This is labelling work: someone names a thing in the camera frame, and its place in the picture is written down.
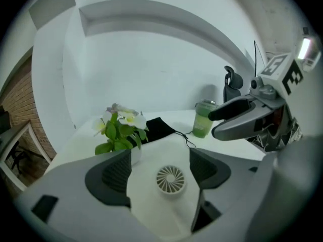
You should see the lit rectangular lamp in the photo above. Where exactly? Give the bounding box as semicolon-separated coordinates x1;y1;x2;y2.
297;35;321;72

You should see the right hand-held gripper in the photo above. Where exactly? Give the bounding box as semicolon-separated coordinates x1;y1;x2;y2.
207;53;305;153

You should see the small white round fan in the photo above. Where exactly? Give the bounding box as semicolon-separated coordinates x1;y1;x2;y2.
155;165;187;200

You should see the person's right forearm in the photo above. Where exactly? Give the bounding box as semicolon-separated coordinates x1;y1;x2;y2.
248;134;323;242

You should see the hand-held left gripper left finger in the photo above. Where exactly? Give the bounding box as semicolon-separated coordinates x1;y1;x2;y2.
14;149;162;242

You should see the green plastic drink cup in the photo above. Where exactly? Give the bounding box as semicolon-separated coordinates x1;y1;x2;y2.
192;98;219;139

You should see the white flower plant in pot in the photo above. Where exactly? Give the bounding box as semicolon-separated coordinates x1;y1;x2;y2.
92;102;150;165

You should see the black office chair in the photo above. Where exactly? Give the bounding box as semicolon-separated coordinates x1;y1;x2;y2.
223;65;244;103

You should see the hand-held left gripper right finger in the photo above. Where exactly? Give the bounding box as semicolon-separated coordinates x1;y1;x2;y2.
176;147;278;242

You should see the thin black cable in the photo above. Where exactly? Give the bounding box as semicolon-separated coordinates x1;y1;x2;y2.
173;131;198;150

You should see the white window frame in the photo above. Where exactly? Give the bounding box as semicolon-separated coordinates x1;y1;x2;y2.
0;122;52;190

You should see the black cloth pouch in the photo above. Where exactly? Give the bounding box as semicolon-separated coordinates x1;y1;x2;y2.
145;116;178;144

